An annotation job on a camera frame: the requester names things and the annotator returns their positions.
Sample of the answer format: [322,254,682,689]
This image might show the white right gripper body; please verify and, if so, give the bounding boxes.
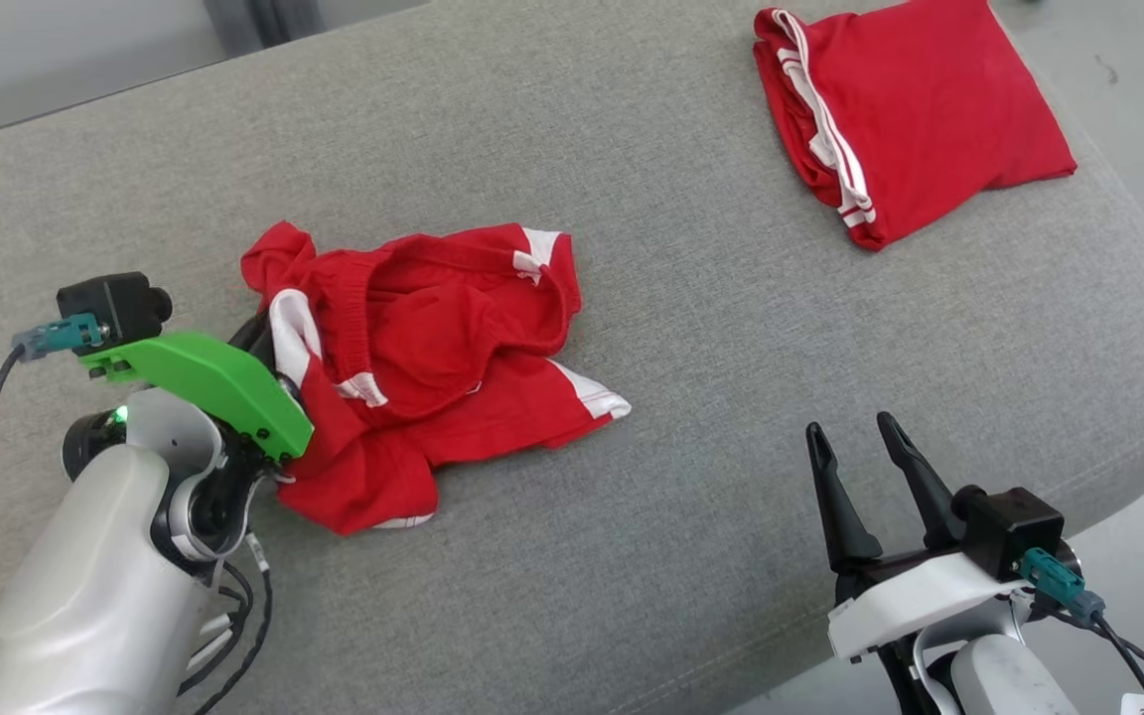
[827,551,1030,661]

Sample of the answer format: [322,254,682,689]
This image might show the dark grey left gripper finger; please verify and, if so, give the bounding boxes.
[231,316,275,360]

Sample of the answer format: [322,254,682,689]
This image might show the black cable with teal connector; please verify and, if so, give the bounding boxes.
[1019,548,1144,715]
[0,314,101,651]

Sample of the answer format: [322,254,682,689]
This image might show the red jersey shirt white sleeve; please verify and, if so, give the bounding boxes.
[753,0,1077,252]

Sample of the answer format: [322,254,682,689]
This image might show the red shorts with white panels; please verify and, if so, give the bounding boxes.
[240,220,633,537]

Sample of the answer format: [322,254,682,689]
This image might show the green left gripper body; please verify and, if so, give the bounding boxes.
[78,333,315,463]

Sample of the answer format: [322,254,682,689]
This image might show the grey fabric sofa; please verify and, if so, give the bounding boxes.
[0,0,1144,715]

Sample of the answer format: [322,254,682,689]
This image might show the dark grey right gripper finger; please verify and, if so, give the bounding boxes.
[876,412,960,550]
[805,422,884,575]

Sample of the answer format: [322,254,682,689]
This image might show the thin black arm cable bundle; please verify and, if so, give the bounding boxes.
[180,536,275,715]

